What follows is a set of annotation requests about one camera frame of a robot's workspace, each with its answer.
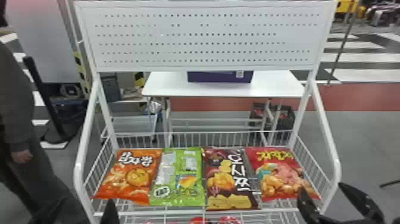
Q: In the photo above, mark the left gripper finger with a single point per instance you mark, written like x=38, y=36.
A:
x=110, y=214
x=50, y=214

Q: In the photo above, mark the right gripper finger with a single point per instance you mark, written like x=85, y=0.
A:
x=309, y=209
x=362, y=203

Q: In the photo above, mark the orange snack packet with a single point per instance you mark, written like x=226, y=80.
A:
x=131, y=175

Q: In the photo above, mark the red snack packet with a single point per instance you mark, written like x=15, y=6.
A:
x=215, y=220
x=276, y=175

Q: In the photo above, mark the green snack packet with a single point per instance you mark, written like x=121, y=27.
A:
x=178, y=178

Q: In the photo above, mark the dark brown snack packet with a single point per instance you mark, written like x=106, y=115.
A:
x=226, y=181

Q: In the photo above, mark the clear box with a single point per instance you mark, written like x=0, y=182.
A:
x=134, y=125

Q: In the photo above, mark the black crate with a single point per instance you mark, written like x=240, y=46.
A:
x=282, y=117

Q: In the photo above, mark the black chair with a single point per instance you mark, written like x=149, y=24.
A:
x=53, y=109

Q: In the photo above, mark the person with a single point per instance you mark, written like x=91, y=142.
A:
x=15, y=109

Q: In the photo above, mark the white side table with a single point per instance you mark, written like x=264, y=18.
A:
x=218, y=89

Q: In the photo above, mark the dark blue box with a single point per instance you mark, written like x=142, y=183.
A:
x=218, y=77

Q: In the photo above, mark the striped post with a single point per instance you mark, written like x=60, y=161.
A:
x=82, y=73

